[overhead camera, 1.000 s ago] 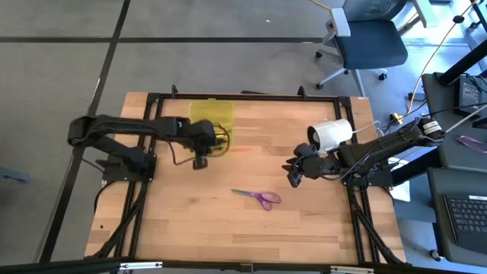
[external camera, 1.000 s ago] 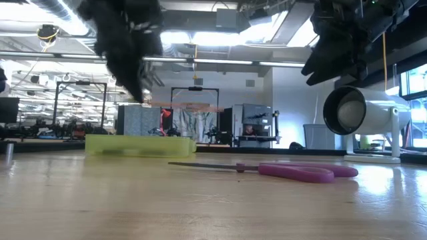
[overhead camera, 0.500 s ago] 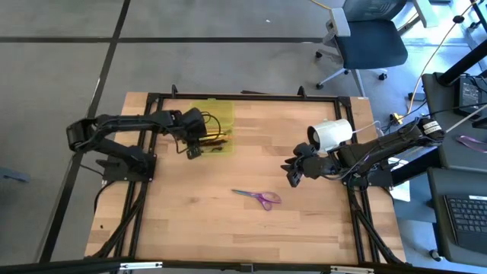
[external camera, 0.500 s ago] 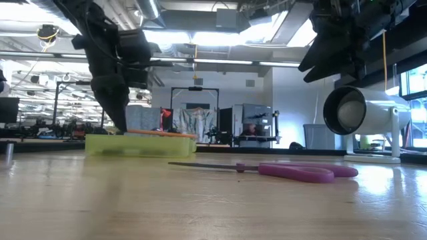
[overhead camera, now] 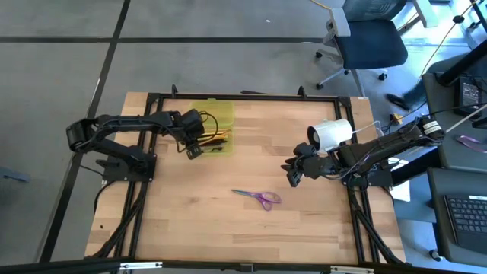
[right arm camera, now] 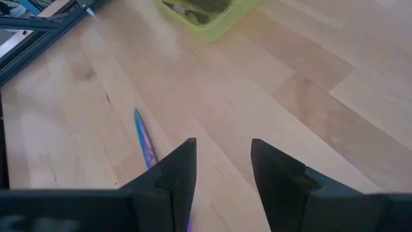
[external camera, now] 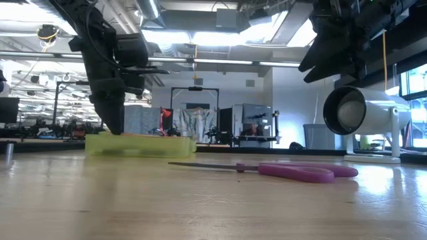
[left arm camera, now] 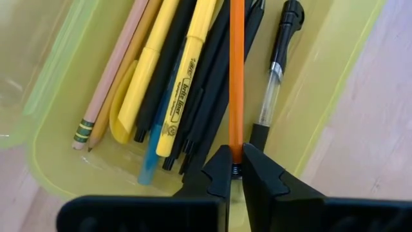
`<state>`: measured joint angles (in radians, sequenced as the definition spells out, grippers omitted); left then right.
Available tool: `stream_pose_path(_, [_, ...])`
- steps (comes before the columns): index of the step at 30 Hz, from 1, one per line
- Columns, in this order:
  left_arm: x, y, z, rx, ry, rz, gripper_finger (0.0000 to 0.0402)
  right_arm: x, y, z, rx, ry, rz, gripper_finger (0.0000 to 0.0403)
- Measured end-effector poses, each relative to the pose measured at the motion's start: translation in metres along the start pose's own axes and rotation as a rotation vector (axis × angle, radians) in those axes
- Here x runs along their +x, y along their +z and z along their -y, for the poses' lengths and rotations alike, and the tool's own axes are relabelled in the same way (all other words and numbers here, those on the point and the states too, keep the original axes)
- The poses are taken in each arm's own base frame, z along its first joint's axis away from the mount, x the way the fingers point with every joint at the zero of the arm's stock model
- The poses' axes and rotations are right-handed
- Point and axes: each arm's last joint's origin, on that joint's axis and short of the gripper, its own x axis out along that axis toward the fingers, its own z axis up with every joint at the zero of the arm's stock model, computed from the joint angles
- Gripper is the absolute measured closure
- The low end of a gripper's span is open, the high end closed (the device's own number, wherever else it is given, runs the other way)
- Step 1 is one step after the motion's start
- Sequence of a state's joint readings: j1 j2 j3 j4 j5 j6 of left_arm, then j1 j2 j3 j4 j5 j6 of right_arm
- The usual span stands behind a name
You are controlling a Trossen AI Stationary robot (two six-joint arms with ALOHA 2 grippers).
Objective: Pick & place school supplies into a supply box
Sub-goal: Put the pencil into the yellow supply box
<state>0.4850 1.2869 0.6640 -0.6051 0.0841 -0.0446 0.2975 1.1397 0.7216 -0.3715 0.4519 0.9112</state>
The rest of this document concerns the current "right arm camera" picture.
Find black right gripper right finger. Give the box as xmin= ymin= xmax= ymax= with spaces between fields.
xmin=250 ymin=138 xmax=412 ymax=232

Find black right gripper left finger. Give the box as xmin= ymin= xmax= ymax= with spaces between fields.
xmin=0 ymin=137 xmax=198 ymax=232

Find purple-handled scissors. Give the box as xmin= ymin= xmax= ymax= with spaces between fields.
xmin=133 ymin=107 xmax=194 ymax=232

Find yellow-green translucent plastic box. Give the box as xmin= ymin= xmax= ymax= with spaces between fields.
xmin=153 ymin=0 xmax=262 ymax=43

